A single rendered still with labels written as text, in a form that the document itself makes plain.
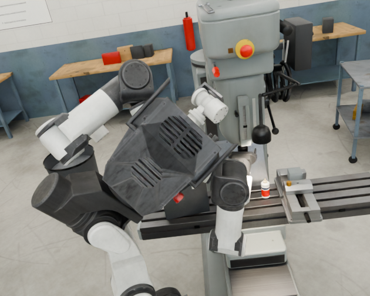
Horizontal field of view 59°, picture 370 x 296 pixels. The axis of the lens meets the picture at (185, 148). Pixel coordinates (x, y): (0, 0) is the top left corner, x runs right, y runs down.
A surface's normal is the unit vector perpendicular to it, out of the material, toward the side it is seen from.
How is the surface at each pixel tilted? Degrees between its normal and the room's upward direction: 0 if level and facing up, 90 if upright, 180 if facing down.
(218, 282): 0
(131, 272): 90
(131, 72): 62
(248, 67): 90
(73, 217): 102
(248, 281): 0
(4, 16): 90
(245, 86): 90
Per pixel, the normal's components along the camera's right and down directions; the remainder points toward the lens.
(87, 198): 0.39, 0.40
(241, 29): 0.00, 0.49
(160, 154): -0.15, 0.26
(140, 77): 0.29, -0.07
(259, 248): -0.14, -0.86
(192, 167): 0.03, 0.06
